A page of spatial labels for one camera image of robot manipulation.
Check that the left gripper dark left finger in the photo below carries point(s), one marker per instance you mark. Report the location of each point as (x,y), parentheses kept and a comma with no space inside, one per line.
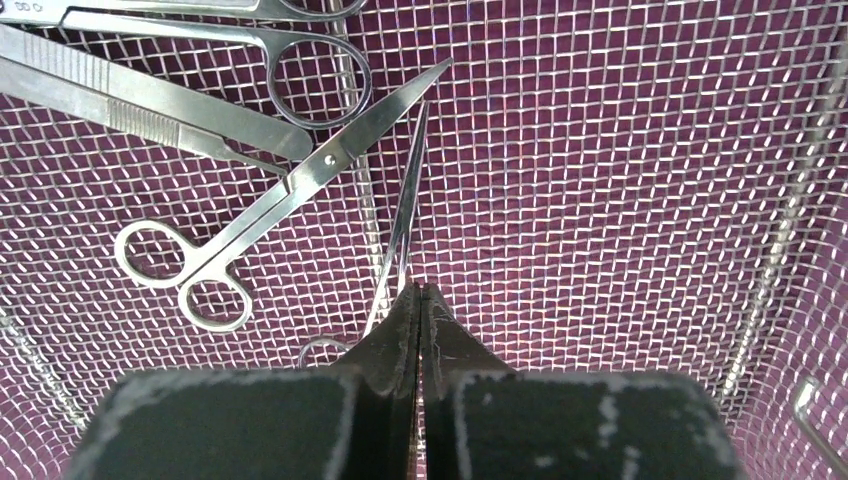
(353,419)

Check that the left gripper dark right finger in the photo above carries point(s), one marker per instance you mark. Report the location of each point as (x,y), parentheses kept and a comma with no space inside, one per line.
(486,420)

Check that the steel surgical forceps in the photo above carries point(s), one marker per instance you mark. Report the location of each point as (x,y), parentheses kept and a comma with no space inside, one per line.
(397,251)

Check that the steel surgical scissors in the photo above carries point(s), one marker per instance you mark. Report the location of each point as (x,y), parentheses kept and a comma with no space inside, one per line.
(208,263)

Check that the metal mesh instrument tray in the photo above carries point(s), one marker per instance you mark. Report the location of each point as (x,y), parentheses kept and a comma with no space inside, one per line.
(557,186)

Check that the magenta surgical wrap cloth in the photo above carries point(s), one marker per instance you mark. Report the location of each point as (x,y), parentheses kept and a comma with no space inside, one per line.
(636,159)

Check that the large steel dressing forceps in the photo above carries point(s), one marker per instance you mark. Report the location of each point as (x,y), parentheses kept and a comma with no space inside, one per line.
(80,84)

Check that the large steel ring scissors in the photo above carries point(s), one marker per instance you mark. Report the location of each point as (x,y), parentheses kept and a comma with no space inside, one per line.
(266,25)

